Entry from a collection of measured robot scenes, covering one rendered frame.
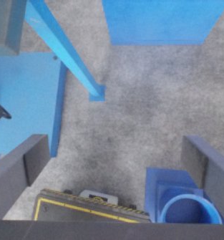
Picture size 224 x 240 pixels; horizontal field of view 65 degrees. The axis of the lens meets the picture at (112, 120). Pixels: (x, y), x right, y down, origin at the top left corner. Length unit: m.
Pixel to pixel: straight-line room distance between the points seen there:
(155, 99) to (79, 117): 0.63
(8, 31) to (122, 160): 1.13
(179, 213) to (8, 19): 1.25
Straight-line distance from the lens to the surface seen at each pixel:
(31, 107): 1.50
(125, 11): 1.27
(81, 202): 1.14
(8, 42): 0.45
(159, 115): 1.39
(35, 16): 0.65
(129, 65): 1.50
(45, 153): 0.16
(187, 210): 1.31
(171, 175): 1.39
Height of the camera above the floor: 1.36
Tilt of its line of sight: 79 degrees down
